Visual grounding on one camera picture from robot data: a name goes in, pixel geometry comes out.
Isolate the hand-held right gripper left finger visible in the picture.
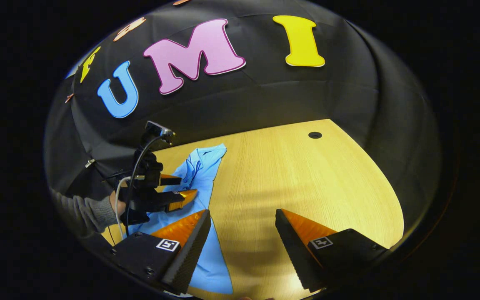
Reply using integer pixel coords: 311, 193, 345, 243
111, 209, 212, 295

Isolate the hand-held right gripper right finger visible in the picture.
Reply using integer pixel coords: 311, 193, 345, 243
275, 208, 389, 293

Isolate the light blue T-shirt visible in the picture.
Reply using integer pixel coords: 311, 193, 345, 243
128, 143, 234, 295

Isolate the black backdrop cloth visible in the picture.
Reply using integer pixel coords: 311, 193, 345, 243
43, 0, 440, 250

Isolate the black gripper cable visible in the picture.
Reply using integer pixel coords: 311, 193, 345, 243
124, 135, 163, 237

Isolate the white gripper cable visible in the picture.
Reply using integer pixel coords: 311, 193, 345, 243
114, 176, 134, 240

